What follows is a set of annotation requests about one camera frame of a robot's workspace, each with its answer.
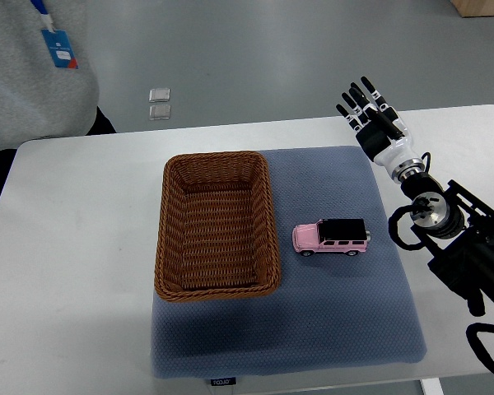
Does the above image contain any upper metal floor plate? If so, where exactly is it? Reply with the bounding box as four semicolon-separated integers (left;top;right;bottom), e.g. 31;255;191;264
149;87;170;103

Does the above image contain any brown wicker basket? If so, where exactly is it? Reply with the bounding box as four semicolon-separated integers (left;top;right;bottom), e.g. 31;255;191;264
154;151;282;303

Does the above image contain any person in grey sweater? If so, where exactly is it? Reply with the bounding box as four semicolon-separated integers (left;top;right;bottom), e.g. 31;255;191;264
0;1;115;196

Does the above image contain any blue grey cushion mat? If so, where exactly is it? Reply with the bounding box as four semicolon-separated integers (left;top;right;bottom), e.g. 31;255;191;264
151;146;426;379

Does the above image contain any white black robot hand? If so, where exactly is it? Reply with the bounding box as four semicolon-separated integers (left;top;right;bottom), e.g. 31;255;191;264
336;76;423;181

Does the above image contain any lower metal floor plate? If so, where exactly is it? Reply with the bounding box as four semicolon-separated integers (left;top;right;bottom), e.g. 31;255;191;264
149;104;171;120

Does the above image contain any pink toy car black roof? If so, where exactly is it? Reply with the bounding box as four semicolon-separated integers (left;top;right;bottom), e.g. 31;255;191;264
291;218;371;257

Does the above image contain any metal floor plate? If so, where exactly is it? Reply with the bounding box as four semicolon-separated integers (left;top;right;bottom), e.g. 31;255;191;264
149;104;171;120
149;87;170;103

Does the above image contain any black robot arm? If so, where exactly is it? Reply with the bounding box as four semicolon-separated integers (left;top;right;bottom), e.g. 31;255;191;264
337;77;494;317

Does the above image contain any wooden box corner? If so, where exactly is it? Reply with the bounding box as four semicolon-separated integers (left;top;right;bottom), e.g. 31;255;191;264
450;0;494;17

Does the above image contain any blue id badge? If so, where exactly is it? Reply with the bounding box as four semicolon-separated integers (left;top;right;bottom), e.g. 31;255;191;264
30;0;78;69

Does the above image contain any black cable loop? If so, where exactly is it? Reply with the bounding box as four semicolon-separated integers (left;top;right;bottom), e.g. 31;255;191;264
465;323;494;386

